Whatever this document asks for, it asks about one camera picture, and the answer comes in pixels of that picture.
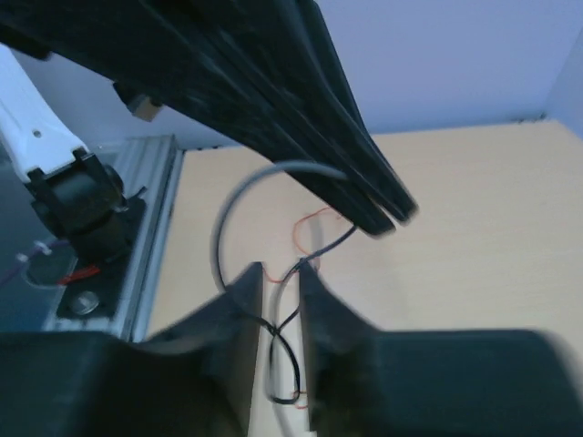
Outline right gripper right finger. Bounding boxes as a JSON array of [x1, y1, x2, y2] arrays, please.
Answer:
[[299, 266, 582, 436]]

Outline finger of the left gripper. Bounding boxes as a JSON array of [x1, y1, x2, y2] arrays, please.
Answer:
[[1, 1, 394, 236], [254, 0, 420, 224]]

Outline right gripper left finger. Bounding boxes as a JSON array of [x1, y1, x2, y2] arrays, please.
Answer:
[[1, 262, 263, 436]]

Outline black wire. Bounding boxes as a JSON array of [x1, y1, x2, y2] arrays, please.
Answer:
[[240, 222, 359, 406]]

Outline orange wire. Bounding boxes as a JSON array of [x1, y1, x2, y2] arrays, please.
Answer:
[[266, 207, 343, 409]]

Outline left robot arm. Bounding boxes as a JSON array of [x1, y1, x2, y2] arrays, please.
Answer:
[[1, 1, 418, 259]]

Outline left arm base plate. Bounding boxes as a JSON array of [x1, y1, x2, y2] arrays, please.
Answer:
[[56, 186, 148, 320]]

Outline aluminium rail frame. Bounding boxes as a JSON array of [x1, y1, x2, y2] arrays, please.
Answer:
[[43, 136, 184, 340]]

